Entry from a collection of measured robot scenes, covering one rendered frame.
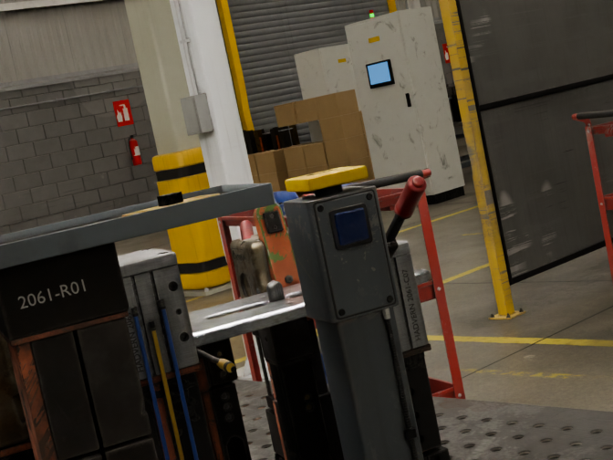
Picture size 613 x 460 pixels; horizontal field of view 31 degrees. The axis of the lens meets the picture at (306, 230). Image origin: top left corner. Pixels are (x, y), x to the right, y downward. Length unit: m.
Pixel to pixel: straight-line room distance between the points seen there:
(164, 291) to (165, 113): 7.43
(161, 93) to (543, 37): 3.42
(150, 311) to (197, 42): 4.25
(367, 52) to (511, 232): 6.25
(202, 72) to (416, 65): 6.36
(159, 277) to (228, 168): 4.22
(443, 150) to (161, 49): 4.09
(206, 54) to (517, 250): 1.87
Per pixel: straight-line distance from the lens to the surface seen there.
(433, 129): 11.55
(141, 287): 1.10
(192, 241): 8.48
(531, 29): 6.07
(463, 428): 1.73
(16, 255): 0.88
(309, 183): 0.98
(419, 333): 1.21
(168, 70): 8.51
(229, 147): 5.33
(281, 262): 1.49
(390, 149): 11.74
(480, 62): 5.71
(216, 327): 1.25
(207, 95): 5.30
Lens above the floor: 1.22
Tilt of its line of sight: 6 degrees down
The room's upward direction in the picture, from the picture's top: 12 degrees counter-clockwise
